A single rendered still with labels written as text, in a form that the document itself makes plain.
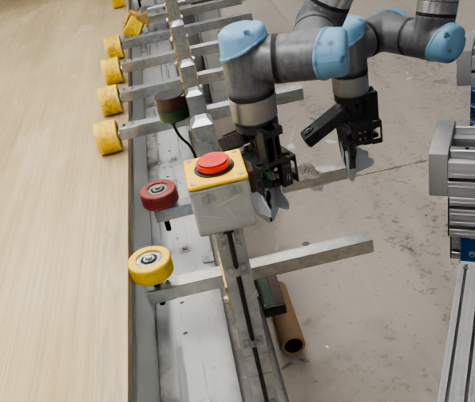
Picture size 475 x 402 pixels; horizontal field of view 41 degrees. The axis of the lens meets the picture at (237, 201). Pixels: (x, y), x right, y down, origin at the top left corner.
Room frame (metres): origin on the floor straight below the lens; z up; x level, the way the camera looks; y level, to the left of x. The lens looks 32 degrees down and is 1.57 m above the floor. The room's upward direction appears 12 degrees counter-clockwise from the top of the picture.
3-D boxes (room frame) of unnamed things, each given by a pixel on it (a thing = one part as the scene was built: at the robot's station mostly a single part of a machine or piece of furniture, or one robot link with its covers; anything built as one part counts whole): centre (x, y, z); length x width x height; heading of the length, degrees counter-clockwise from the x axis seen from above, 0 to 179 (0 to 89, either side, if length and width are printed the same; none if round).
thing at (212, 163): (0.65, 0.02, 1.22); 0.04 x 0.04 x 0.02
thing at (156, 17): (2.45, 0.01, 0.95); 0.36 x 0.03 x 0.03; 92
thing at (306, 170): (1.20, -0.15, 0.87); 0.09 x 0.07 x 0.02; 92
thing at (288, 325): (1.66, -0.08, 0.04); 0.30 x 0.08 x 0.08; 2
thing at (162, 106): (1.15, 0.09, 1.11); 0.06 x 0.06 x 0.02
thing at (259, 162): (0.93, -0.06, 1.08); 0.09 x 0.08 x 0.12; 22
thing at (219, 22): (2.19, 0.07, 0.95); 0.50 x 0.04 x 0.04; 92
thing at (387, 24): (1.25, -0.37, 1.12); 0.11 x 0.11 x 0.08; 31
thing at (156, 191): (1.19, 0.16, 0.85); 0.08 x 0.08 x 0.11
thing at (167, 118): (1.15, 0.09, 1.09); 0.06 x 0.06 x 0.02
